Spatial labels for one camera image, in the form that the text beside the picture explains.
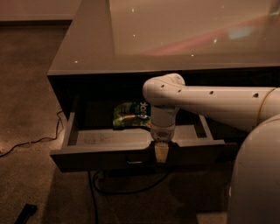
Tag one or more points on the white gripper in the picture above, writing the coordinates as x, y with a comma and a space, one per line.
161, 134

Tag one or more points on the black object on floor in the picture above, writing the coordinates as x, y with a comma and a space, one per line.
28, 211

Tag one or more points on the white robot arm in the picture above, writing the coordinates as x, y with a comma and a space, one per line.
252, 109

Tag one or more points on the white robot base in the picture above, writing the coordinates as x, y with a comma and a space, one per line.
255, 185

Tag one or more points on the drawer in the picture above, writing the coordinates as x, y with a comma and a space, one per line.
90, 143

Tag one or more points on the dark drawer cabinet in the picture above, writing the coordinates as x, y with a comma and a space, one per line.
112, 46

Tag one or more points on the green snack bag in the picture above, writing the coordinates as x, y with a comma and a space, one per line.
134, 114

